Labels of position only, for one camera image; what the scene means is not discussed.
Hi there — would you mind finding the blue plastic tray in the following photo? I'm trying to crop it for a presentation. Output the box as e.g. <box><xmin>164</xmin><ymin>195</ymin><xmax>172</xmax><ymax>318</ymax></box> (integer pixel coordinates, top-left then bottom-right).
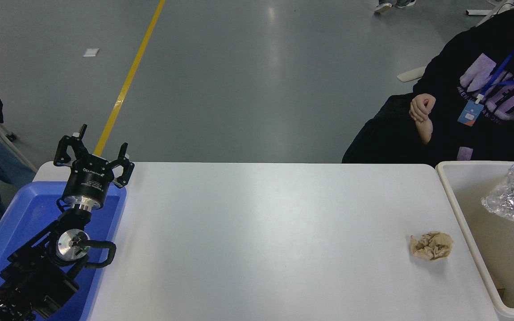
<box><xmin>0</xmin><ymin>181</ymin><xmax>127</xmax><ymax>321</ymax></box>

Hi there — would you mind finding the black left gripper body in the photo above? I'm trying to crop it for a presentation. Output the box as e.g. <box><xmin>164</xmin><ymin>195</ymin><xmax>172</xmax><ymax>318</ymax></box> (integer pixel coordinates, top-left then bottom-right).
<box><xmin>63</xmin><ymin>155</ymin><xmax>116</xmax><ymax>207</ymax></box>

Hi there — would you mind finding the crumpled tan paper ball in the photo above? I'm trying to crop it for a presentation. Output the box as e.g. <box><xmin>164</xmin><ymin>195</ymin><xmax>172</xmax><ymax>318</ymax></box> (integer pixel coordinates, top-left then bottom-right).
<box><xmin>410</xmin><ymin>231</ymin><xmax>454</xmax><ymax>262</ymax></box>

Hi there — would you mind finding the white curved plastic piece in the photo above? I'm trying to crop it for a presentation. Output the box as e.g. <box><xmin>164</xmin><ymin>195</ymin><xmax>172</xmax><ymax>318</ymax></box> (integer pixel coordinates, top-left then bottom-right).
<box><xmin>397</xmin><ymin>66</ymin><xmax>426</xmax><ymax>83</ymax></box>

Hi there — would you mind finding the blue lanyard with badge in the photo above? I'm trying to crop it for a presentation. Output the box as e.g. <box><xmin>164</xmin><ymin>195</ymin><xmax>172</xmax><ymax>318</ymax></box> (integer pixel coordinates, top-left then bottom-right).
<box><xmin>457</xmin><ymin>45</ymin><xmax>514</xmax><ymax>127</ymax></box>

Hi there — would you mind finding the white metal frame leg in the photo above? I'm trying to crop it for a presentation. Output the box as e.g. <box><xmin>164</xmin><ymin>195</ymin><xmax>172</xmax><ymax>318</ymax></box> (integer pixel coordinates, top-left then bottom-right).
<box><xmin>0</xmin><ymin>121</ymin><xmax>39</xmax><ymax>174</ymax></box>

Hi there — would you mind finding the large pale plastic bin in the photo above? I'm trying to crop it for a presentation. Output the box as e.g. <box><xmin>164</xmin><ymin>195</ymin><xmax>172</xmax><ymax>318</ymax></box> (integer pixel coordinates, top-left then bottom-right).
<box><xmin>435</xmin><ymin>160</ymin><xmax>514</xmax><ymax>321</ymax></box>

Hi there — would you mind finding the person's hand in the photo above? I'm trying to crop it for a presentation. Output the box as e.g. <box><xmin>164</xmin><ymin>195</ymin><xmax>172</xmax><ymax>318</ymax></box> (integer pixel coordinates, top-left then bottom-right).
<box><xmin>409</xmin><ymin>93</ymin><xmax>436</xmax><ymax>123</ymax></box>

